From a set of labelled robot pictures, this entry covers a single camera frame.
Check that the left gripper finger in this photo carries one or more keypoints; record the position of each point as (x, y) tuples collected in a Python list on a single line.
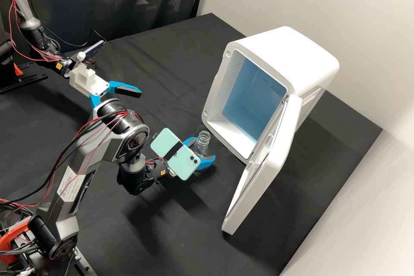
[(189, 142)]

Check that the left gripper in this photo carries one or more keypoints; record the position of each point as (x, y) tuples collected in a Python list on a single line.
[(86, 81)]

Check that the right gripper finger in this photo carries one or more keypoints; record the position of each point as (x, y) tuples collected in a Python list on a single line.
[(207, 161)]

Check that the clear flask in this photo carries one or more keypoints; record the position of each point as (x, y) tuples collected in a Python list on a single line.
[(202, 143)]

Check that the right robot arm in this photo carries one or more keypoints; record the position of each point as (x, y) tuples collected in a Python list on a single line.
[(97, 148)]

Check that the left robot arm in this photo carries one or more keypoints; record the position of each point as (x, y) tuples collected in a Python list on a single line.
[(30, 24)]

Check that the incubator door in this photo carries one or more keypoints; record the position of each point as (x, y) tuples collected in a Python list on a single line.
[(278, 146)]

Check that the white incubator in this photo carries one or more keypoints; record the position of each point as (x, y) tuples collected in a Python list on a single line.
[(291, 59)]

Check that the right wrist camera phone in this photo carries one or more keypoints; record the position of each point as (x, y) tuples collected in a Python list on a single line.
[(176, 154)]

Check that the wrist camera phone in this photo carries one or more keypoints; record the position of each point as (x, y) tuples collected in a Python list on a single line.
[(95, 48), (176, 154)]

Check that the left wrist camera phone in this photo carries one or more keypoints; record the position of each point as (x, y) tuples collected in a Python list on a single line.
[(95, 48)]

